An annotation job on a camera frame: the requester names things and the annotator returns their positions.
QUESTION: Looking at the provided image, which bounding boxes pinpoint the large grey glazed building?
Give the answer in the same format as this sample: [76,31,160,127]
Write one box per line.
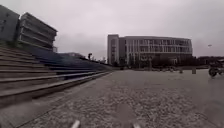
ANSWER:
[106,33,194,68]

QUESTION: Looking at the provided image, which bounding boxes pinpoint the small low building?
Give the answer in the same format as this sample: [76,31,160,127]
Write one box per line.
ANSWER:
[59,51,88,60]

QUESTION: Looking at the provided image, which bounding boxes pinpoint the grey cobblestone plaza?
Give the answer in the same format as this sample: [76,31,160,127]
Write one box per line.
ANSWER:
[0,68,224,128]

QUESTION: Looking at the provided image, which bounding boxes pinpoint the wide concrete stairs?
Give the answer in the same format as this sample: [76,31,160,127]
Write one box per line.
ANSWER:
[0,45,114,109]

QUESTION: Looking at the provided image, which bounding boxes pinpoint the narrow grey tiered building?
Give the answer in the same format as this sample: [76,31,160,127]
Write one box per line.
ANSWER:
[17,12,59,53]

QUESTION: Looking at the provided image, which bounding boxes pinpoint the low dark building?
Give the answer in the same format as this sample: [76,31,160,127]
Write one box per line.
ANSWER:
[195,55,224,67]

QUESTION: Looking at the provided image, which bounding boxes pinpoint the dark parked vehicle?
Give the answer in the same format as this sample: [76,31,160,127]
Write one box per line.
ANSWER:
[208,65,221,78]

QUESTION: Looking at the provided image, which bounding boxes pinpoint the dark grey building block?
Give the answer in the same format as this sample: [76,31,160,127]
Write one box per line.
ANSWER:
[0,4,21,44]

